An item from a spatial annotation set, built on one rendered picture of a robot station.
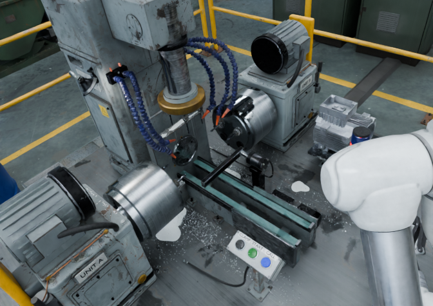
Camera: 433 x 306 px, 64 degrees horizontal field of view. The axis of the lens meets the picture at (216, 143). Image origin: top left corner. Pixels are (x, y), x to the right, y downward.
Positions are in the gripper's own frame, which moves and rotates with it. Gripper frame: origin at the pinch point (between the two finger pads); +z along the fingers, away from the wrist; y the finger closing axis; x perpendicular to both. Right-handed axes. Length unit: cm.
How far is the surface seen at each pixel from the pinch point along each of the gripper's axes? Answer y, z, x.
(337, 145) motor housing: -9.4, 32.7, 13.1
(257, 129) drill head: -29, 37, 41
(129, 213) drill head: -51, -14, 76
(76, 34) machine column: -34, 30, 120
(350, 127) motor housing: -0.9, 36.4, 15.1
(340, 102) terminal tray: -1, 49, 19
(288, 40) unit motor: -3, 70, 48
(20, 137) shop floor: -286, 147, 134
